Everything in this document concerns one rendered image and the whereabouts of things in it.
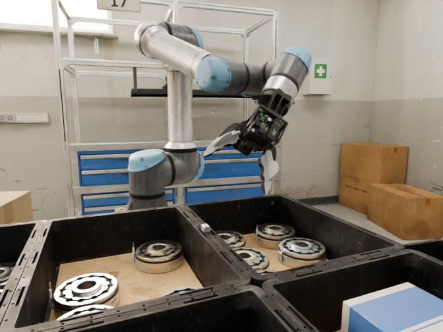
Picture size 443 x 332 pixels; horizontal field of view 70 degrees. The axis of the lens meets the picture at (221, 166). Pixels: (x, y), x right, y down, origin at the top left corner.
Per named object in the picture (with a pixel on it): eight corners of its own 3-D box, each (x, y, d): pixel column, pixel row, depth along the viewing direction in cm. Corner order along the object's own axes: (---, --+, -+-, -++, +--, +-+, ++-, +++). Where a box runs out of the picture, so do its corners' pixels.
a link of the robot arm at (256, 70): (221, 66, 81) (253, 55, 72) (252, 70, 88) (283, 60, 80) (224, 97, 81) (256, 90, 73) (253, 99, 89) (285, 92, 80)
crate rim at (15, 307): (46, 230, 68) (45, 219, 68) (180, 213, 80) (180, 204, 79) (-5, 362, 32) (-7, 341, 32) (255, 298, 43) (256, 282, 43)
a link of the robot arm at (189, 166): (154, 184, 114) (149, 24, 104) (188, 178, 123) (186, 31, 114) (173, 190, 105) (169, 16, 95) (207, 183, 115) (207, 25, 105)
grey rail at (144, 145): (65, 149, 238) (64, 143, 237) (269, 143, 287) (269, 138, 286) (62, 151, 229) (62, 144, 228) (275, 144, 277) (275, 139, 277)
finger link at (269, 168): (274, 190, 61) (266, 145, 63) (262, 195, 66) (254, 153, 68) (289, 189, 62) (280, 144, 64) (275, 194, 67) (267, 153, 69)
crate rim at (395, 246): (180, 213, 80) (180, 204, 79) (281, 201, 91) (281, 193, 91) (256, 298, 43) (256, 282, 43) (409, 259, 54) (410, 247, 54)
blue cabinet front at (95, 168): (82, 222, 244) (77, 151, 234) (175, 214, 264) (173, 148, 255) (82, 224, 241) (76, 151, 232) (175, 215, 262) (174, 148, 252)
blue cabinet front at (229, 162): (184, 213, 267) (183, 147, 257) (262, 206, 287) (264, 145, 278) (185, 214, 264) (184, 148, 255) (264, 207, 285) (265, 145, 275)
